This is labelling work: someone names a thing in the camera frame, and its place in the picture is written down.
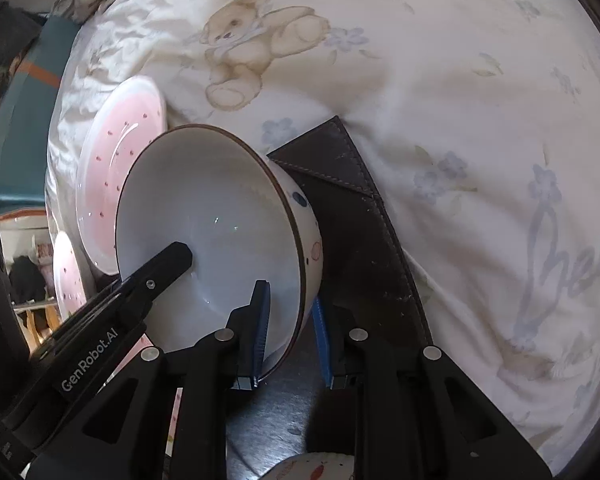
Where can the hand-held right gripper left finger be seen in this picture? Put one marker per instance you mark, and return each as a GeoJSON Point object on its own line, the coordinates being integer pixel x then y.
{"type": "Point", "coordinates": [260, 330]}

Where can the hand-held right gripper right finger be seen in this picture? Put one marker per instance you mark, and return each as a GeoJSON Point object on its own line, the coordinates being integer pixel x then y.
{"type": "Point", "coordinates": [324, 345]}

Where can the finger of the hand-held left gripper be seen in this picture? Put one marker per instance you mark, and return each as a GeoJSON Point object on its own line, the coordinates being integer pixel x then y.
{"type": "Point", "coordinates": [166, 266]}

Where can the white bowl with brown rim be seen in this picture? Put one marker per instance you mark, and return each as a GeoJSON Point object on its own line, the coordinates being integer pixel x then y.
{"type": "Point", "coordinates": [205, 210]}

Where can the wooden furniture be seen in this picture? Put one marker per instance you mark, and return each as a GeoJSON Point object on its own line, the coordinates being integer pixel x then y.
{"type": "Point", "coordinates": [37, 322]}

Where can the small pink dotted plate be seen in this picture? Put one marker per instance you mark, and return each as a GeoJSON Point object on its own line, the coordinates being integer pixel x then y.
{"type": "Point", "coordinates": [68, 280]}

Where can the brown leather mat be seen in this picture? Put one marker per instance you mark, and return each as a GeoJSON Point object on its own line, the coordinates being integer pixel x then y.
{"type": "Point", "coordinates": [360, 240]}

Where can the large pink dotted plate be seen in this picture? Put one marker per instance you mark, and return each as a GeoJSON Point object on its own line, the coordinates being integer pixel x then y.
{"type": "Point", "coordinates": [109, 160]}

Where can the white patterned bowl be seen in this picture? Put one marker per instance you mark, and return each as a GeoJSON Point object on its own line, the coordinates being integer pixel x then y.
{"type": "Point", "coordinates": [310, 468]}

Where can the teal box with orange stripe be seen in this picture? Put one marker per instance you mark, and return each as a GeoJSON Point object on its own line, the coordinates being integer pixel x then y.
{"type": "Point", "coordinates": [25, 125]}

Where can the bear printed blanket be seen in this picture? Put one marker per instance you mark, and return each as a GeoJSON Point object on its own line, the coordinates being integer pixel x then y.
{"type": "Point", "coordinates": [430, 110]}

